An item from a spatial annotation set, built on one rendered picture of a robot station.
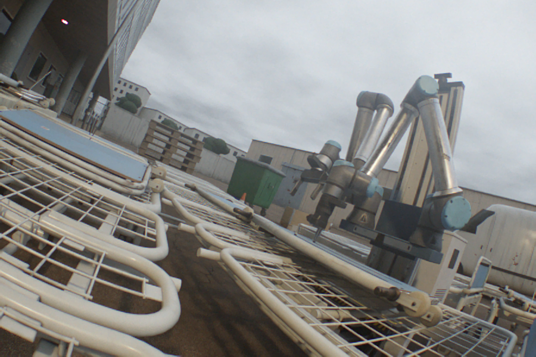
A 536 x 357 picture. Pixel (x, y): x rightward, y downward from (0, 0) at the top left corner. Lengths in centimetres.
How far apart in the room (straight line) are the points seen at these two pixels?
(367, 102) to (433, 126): 62
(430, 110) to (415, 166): 60
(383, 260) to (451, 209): 70
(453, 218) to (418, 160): 70
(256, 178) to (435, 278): 642
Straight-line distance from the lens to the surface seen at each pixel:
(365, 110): 185
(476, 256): 804
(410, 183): 188
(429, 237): 147
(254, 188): 764
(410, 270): 170
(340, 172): 122
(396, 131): 146
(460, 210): 133
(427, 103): 140
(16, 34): 692
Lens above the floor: 69
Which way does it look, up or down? 7 degrees up
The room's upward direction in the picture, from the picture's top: 22 degrees clockwise
